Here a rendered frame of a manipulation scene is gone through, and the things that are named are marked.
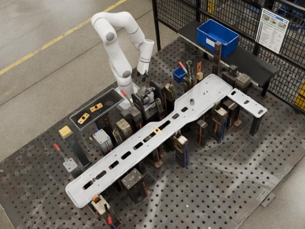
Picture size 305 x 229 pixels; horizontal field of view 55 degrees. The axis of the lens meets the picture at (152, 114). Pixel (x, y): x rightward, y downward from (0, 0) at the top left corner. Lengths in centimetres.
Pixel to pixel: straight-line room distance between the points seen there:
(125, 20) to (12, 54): 299
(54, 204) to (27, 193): 24
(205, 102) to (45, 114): 217
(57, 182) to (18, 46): 288
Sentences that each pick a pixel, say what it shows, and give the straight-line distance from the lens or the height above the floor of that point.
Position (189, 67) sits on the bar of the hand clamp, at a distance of 217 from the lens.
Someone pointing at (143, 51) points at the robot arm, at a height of 121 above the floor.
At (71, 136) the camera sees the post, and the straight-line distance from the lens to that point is 202.
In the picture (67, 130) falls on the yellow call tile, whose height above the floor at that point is 116.
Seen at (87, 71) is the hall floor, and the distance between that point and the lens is 401.
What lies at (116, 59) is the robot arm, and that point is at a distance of 213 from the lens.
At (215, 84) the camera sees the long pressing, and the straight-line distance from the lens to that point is 228.
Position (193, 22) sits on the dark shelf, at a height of 103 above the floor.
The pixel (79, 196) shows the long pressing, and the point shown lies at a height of 100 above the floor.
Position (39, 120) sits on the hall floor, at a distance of 372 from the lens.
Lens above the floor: 271
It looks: 54 degrees down
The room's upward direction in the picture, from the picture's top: 10 degrees counter-clockwise
